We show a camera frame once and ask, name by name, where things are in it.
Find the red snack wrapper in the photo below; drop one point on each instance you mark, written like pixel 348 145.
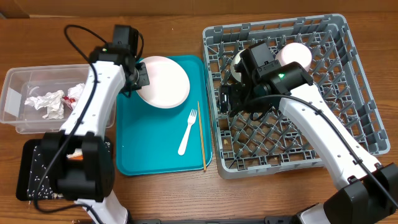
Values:
pixel 70 102

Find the clear plastic bin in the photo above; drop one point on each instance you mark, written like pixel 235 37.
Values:
pixel 24 82

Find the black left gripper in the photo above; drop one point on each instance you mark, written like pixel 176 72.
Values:
pixel 145 81

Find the small white bowl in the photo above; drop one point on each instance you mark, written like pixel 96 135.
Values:
pixel 236 59

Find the white paper ball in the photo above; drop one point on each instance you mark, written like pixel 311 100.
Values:
pixel 52 101

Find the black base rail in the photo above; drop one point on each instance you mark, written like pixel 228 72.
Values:
pixel 199 221

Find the black tray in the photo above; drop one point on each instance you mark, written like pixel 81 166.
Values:
pixel 32 169

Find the wooden chopstick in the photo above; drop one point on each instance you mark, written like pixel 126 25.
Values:
pixel 201 138

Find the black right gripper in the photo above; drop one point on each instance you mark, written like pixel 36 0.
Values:
pixel 239 93

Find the orange carrot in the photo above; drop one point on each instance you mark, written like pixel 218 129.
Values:
pixel 76 158

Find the grey dishwasher rack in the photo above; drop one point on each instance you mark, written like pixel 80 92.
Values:
pixel 249 145

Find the pink bowl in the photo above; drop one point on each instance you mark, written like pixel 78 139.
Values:
pixel 295 52

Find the pink plate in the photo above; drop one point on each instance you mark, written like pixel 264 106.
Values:
pixel 169 85

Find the teal plastic tray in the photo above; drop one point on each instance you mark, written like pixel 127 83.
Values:
pixel 148 138

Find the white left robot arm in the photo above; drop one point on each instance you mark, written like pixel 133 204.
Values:
pixel 78 164

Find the white plastic fork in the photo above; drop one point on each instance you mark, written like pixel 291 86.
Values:
pixel 190 121

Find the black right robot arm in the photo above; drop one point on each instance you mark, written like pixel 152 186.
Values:
pixel 366 190

